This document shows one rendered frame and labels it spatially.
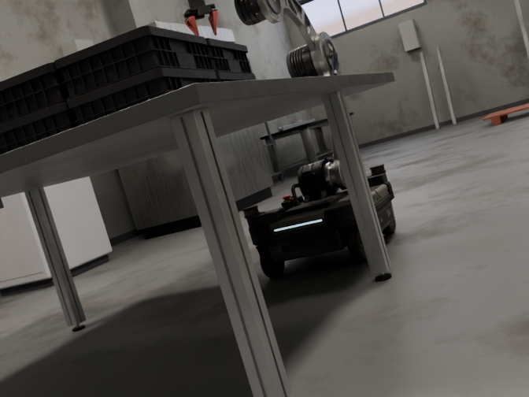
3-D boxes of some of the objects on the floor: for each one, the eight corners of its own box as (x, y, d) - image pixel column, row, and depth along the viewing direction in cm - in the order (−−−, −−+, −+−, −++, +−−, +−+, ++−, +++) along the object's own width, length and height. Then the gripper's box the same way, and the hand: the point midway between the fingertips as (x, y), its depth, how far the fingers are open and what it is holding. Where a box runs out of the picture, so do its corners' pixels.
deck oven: (197, 214, 760) (151, 61, 745) (279, 193, 708) (231, 28, 693) (121, 246, 627) (64, 61, 612) (216, 224, 575) (155, 20, 560)
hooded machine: (49, 288, 458) (-15, 90, 446) (-9, 300, 488) (-70, 116, 476) (116, 258, 527) (62, 87, 516) (61, 270, 557) (9, 109, 545)
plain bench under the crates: (143, 288, 336) (105, 165, 330) (436, 231, 264) (393, 72, 258) (-158, 454, 194) (-235, 241, 188) (297, 430, 121) (194, 83, 116)
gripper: (206, -6, 219) (219, 36, 220) (177, 0, 216) (190, 43, 217) (210, -13, 213) (224, 31, 214) (181, -7, 209) (195, 38, 210)
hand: (206, 35), depth 215 cm, fingers open, 6 cm apart
